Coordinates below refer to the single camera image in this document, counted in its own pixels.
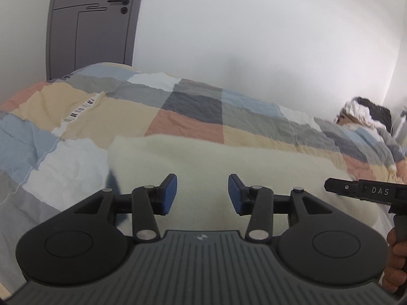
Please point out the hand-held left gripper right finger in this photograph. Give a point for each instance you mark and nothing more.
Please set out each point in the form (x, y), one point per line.
(235, 193)

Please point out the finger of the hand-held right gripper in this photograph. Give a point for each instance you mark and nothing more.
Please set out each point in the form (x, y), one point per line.
(341, 186)

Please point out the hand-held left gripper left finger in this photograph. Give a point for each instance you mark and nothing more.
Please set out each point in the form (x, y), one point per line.
(171, 193)

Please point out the cream sweater with blue stripes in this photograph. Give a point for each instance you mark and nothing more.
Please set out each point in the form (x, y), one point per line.
(254, 159)

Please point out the pile of white and black clothes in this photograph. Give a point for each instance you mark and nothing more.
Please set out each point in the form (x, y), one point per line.
(365, 114)

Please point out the person's right hand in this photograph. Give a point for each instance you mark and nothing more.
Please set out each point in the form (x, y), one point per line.
(396, 260)

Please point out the patchwork quilt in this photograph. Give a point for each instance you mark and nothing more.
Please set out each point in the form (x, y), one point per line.
(127, 114)

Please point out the grey door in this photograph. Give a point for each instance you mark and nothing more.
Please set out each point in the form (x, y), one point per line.
(92, 31)

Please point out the black door lock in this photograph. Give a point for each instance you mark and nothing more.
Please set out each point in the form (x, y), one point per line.
(123, 10)

